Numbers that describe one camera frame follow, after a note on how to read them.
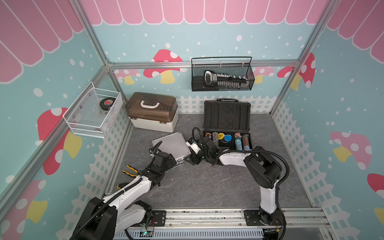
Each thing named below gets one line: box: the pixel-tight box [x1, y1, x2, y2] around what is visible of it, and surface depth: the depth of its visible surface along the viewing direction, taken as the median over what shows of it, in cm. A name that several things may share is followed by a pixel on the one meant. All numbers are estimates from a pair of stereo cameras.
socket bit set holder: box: [204, 70, 248, 88], surface depth 91 cm
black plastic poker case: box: [203, 99, 253, 151], surface depth 108 cm
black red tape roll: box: [99, 97, 117, 111], surface depth 81 cm
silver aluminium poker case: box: [151, 131, 192, 163], surface depth 94 cm
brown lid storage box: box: [125, 92, 179, 133], surface depth 101 cm
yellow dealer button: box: [217, 132, 225, 140], surface depth 104 cm
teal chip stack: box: [234, 132, 243, 151], surface depth 101 cm
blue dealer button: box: [224, 134, 232, 142], surface depth 105 cm
